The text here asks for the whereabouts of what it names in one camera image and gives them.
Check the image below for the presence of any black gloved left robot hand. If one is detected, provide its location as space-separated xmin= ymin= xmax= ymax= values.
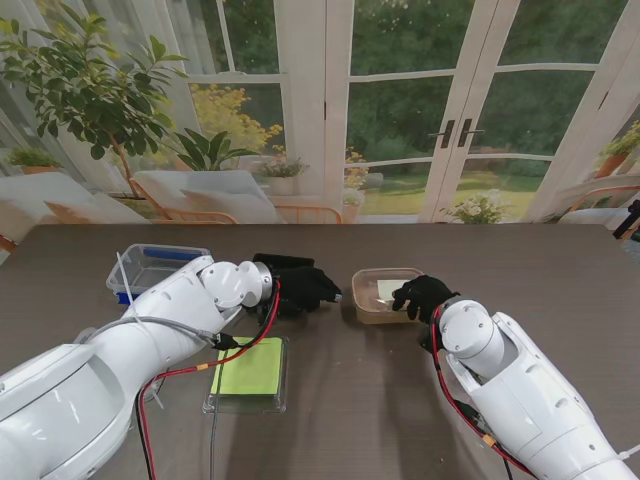
xmin=272 ymin=266 xmax=344 ymax=316

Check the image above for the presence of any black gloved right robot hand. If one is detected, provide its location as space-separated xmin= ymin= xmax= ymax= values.
xmin=391 ymin=274 xmax=461 ymax=325

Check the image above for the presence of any black plastic ridged tray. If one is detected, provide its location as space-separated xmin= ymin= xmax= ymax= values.
xmin=249 ymin=252 xmax=316 ymax=327

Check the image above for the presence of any clear lid with white label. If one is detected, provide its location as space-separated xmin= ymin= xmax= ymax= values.
xmin=351 ymin=267 xmax=427 ymax=316

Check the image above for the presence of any clear lid with green paper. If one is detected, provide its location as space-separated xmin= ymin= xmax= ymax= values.
xmin=202 ymin=335 xmax=290 ymax=416

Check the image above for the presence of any clear container with blue clips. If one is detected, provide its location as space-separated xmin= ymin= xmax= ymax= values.
xmin=105 ymin=243 xmax=212 ymax=305

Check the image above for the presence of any tan kraft paper bowl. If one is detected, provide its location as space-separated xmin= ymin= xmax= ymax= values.
xmin=355 ymin=304 xmax=426 ymax=326

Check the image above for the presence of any printed garden door backdrop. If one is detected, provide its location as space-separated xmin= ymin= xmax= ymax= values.
xmin=0 ymin=0 xmax=640 ymax=227

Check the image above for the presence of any black tripod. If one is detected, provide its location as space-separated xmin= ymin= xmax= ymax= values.
xmin=612 ymin=199 xmax=640 ymax=242

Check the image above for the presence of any red left arm cable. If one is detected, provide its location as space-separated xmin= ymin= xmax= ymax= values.
xmin=135 ymin=278 xmax=283 ymax=480

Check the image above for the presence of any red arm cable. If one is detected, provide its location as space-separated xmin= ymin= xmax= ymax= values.
xmin=429 ymin=302 xmax=537 ymax=479
xmin=135 ymin=278 xmax=283 ymax=480

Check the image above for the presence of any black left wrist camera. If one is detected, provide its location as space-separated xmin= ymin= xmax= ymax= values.
xmin=251 ymin=298 xmax=282 ymax=327

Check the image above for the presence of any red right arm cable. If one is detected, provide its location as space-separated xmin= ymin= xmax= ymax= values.
xmin=429 ymin=302 xmax=537 ymax=479

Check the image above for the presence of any grey left arm cable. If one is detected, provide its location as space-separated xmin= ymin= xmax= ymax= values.
xmin=119 ymin=314 xmax=227 ymax=480

